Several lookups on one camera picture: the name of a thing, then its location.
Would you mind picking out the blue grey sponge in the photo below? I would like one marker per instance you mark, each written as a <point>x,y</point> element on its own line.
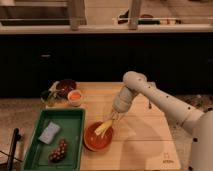
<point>49,133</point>

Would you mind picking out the wooden cutting board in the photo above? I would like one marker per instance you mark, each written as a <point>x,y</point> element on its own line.
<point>142,140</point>

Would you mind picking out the white cup with orange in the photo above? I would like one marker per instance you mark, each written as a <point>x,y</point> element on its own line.
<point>75,98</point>

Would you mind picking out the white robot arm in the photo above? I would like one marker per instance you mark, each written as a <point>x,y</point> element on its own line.
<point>194,121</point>

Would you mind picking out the black handle tool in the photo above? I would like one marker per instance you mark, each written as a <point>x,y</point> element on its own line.
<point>15,138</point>

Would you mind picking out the dark red grape bunch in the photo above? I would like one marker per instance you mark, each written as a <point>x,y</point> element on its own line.
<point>60,152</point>

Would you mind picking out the wooden post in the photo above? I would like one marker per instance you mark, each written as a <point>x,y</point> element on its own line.
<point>76,11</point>
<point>134,14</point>

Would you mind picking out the plate with green vegetables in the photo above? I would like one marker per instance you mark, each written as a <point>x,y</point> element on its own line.
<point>49,97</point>

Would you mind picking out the white tray with items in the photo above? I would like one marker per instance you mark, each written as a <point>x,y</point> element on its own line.
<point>167,17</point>

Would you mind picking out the red bowl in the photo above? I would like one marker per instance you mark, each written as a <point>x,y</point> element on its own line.
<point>95,142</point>

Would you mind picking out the left wooden post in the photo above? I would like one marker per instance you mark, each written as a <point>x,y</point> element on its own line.
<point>76,11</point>

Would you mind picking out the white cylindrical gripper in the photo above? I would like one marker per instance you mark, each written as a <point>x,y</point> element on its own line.
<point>122,103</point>

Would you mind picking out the green plastic tray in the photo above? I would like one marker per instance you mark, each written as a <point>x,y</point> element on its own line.
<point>71,122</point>

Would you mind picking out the dark brown bowl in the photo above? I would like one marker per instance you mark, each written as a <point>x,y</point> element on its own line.
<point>65,86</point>

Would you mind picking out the right wooden post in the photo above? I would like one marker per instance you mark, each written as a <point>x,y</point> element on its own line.
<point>134,14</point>

